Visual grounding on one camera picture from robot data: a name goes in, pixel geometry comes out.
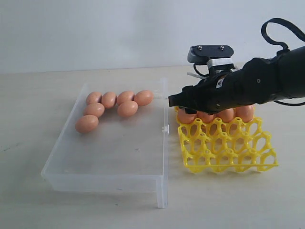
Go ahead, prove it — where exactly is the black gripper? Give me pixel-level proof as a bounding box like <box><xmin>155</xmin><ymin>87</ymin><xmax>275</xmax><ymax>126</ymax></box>
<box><xmin>168</xmin><ymin>58</ymin><xmax>279</xmax><ymax>115</ymax></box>

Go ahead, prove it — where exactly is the brown egg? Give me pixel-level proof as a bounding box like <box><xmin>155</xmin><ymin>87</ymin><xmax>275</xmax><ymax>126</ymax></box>
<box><xmin>177</xmin><ymin>110</ymin><xmax>197</xmax><ymax>124</ymax></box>
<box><xmin>216</xmin><ymin>108</ymin><xmax>234</xmax><ymax>123</ymax></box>
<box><xmin>197</xmin><ymin>111</ymin><xmax>215</xmax><ymax>123</ymax></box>
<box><xmin>235</xmin><ymin>105</ymin><xmax>254</xmax><ymax>123</ymax></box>
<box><xmin>117</xmin><ymin>100</ymin><xmax>138</xmax><ymax>117</ymax></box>
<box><xmin>75</xmin><ymin>114</ymin><xmax>99</xmax><ymax>134</ymax></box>
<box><xmin>83</xmin><ymin>103</ymin><xmax>105</xmax><ymax>118</ymax></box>
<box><xmin>117</xmin><ymin>90</ymin><xmax>135</xmax><ymax>105</ymax></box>
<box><xmin>134</xmin><ymin>90</ymin><xmax>154</xmax><ymax>106</ymax></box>
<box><xmin>101</xmin><ymin>92</ymin><xmax>117</xmax><ymax>109</ymax></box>
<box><xmin>86</xmin><ymin>91</ymin><xmax>102</xmax><ymax>105</ymax></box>

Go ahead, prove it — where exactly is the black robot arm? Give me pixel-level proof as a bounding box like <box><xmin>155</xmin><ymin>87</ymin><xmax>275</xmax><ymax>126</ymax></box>
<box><xmin>168</xmin><ymin>47</ymin><xmax>305</xmax><ymax>114</ymax></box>

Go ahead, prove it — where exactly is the yellow plastic egg tray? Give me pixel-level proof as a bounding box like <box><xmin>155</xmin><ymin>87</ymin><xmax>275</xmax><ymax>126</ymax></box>
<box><xmin>178</xmin><ymin>117</ymin><xmax>278</xmax><ymax>173</ymax></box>

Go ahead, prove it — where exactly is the clear plastic box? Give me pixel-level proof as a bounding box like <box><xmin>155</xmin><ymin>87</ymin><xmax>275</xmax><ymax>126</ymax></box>
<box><xmin>41</xmin><ymin>78</ymin><xmax>170</xmax><ymax>208</ymax></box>

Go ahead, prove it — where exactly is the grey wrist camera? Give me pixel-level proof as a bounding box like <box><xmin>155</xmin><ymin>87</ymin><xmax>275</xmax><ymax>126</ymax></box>
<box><xmin>187</xmin><ymin>45</ymin><xmax>235</xmax><ymax>70</ymax></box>

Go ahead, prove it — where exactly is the black cable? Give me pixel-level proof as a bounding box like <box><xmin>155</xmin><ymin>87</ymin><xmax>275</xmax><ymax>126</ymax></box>
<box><xmin>187</xmin><ymin>17</ymin><xmax>305</xmax><ymax>107</ymax></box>

